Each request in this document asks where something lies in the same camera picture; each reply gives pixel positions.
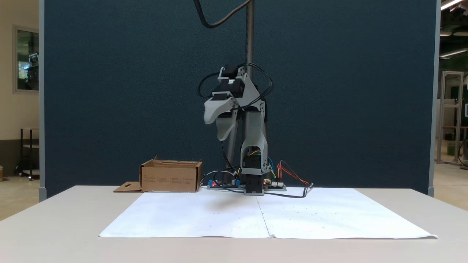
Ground grey pivoting gripper finger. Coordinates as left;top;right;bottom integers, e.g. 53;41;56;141
215;109;239;142

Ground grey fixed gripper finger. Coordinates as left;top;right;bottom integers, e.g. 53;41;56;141
203;97;235;125

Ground circuit board with blue capacitors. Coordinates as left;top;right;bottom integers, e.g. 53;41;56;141
207;178;244;190

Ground black tripod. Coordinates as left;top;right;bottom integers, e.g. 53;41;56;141
219;0;269;183

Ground brown cardboard box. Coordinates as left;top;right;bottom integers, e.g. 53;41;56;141
113;156;203;193

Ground circuit board with white connectors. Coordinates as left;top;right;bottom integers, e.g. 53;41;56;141
264;179;287;191

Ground white paper sheet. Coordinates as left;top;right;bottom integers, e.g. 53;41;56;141
99;188;438;240

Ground dark blue partition panel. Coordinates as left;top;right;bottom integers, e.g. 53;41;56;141
38;0;441;201

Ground black shelf cart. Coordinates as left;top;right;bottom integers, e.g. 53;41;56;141
15;128;40;181

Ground grey cable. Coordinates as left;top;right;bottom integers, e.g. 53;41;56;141
200;169;235;187

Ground black servo wire bundle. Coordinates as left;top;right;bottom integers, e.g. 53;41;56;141
197;62;274;183

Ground thick black hanging cable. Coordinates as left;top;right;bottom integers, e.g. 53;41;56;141
193;0;253;29

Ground orange and red wires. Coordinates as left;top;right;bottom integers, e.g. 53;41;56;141
277;161;310;186

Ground black cable on table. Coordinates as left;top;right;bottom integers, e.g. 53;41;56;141
263;183;314;199

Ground framed wall window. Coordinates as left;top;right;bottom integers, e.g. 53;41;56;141
13;25;39;95

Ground aluminium frame stand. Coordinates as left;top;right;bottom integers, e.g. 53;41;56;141
436;71;465;165

